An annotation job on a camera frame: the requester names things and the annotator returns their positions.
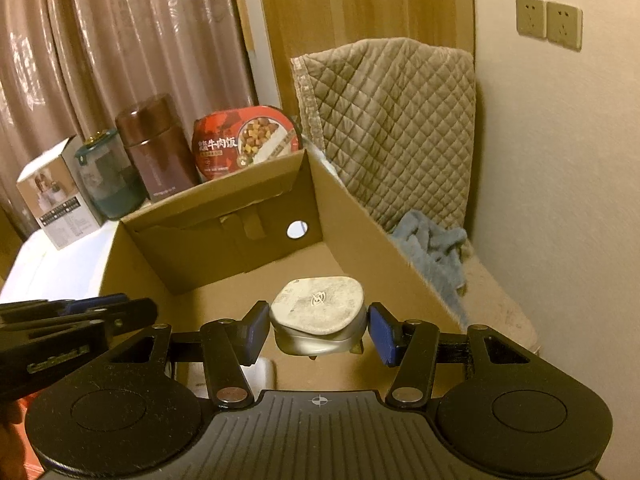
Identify red instant meal bowl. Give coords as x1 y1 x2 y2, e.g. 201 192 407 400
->
192 106 307 184

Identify green glass jar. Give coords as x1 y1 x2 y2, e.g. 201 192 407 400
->
74 129 149 221

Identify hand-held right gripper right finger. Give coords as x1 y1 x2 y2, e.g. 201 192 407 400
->
367 302 538 407

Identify light patterned tablecloth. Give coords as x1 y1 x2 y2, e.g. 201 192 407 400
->
0 222 124 307

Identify grey-blue fluffy towel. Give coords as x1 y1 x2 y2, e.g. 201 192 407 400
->
389 210 474 327

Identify beige wall socket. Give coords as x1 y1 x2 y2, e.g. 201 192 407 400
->
545 1 584 51
515 0 547 39

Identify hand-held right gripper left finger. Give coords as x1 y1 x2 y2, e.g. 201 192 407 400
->
102 301 273 407

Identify brown thermos flask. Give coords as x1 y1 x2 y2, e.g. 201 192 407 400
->
115 93 202 204

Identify white printed carton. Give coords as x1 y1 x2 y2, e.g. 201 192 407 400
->
16 135 107 251

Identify white charger plug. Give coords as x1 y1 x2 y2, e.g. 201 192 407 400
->
268 275 369 361

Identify beige quilted blanket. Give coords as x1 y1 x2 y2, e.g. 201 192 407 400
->
291 38 476 235

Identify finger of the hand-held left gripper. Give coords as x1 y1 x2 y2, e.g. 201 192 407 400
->
0 293 130 323
20 298 159 341

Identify cardboard box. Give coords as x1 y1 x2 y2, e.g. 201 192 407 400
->
97 147 481 403

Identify wooden wall panel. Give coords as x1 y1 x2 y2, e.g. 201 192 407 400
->
254 0 476 126

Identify pinkish brown curtain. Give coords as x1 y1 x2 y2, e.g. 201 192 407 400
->
0 0 259 241

